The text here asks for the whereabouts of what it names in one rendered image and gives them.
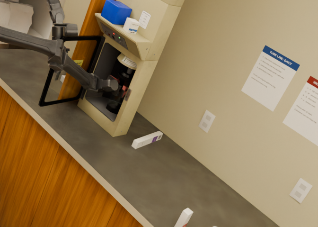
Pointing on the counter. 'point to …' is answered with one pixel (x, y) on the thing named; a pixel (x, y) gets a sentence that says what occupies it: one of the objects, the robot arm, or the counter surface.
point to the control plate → (114, 35)
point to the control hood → (135, 39)
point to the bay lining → (107, 68)
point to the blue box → (116, 12)
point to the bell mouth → (127, 61)
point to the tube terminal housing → (151, 9)
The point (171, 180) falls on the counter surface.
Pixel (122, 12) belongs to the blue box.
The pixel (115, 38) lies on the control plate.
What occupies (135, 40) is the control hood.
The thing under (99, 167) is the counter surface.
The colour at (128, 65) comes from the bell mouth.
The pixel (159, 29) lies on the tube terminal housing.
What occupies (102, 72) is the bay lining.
